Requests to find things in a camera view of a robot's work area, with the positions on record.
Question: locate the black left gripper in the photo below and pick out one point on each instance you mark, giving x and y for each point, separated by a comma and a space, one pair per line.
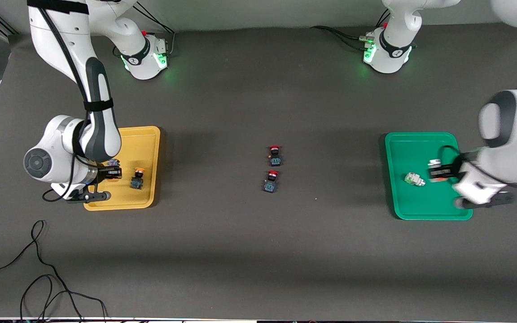
454, 167

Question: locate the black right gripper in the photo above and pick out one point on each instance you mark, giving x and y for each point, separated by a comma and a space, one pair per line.
102, 174

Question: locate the yellow push button switch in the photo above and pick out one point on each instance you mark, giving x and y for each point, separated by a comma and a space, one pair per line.
137, 178
114, 162

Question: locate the green button white body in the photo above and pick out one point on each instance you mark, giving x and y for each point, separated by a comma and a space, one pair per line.
414, 179

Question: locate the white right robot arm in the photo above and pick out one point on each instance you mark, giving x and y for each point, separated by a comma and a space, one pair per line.
101, 112

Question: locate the yellow plastic tray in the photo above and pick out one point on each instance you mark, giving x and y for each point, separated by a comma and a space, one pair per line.
144, 148

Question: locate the green plastic tray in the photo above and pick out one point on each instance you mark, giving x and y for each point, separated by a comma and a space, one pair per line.
409, 202

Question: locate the red push button switch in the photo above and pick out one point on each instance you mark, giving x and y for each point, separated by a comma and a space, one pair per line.
271, 181
275, 155

